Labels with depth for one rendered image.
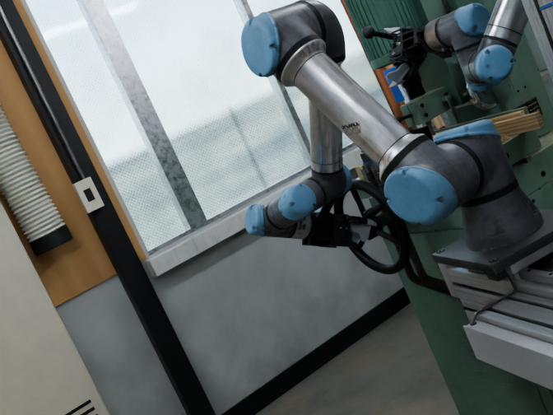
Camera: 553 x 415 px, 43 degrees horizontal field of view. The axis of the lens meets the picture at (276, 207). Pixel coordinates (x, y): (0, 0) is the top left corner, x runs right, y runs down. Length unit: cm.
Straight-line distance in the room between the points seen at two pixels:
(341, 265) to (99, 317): 122
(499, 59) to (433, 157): 36
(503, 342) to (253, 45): 71
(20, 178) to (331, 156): 146
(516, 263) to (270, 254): 207
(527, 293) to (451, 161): 28
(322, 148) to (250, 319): 176
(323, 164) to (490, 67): 42
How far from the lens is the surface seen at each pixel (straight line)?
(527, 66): 232
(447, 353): 234
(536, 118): 188
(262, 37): 136
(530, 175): 208
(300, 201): 155
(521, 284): 134
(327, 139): 158
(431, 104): 212
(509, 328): 126
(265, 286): 328
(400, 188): 125
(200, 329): 314
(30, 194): 275
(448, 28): 169
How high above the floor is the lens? 123
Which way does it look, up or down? 8 degrees down
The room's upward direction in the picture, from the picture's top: 25 degrees counter-clockwise
